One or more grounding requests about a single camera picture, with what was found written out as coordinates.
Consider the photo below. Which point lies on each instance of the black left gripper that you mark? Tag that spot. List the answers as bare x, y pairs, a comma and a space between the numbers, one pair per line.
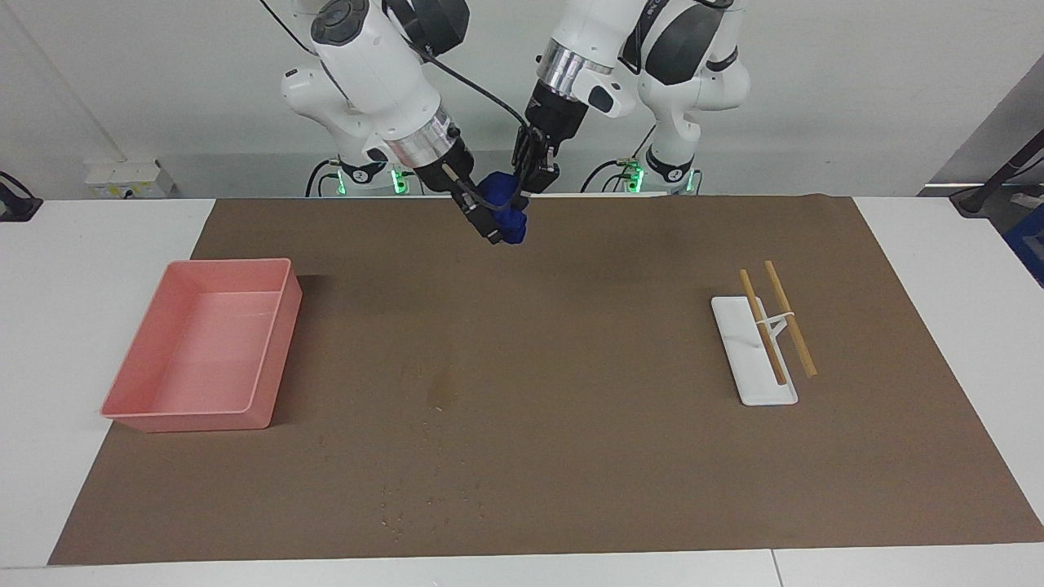
555, 114

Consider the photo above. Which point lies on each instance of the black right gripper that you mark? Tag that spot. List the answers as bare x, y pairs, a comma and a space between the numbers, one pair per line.
457, 171

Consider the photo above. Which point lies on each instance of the blue towel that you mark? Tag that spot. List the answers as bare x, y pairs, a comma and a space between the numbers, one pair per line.
507, 204

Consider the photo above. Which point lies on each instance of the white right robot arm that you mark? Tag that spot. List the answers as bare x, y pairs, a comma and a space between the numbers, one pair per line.
367, 65

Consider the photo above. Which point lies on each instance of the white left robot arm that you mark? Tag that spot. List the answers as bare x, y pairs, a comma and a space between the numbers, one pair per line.
652, 49

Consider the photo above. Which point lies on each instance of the brown table mat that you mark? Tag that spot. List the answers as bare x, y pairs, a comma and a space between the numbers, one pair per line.
571, 367

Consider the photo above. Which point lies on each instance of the white rack with wooden rods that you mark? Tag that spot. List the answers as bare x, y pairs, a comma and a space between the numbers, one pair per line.
754, 367

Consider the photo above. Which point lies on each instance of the pink plastic bin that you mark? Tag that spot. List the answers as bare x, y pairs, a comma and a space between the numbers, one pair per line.
204, 350

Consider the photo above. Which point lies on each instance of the black stand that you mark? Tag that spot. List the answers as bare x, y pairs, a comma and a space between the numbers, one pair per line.
991, 200

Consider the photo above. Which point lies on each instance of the blue crate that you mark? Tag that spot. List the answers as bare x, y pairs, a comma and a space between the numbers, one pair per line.
1029, 253

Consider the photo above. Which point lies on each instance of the white wall socket box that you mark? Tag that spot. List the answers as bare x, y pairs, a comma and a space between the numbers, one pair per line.
126, 175

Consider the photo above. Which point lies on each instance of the black clamp mount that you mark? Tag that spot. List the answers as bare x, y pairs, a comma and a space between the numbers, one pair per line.
16, 204

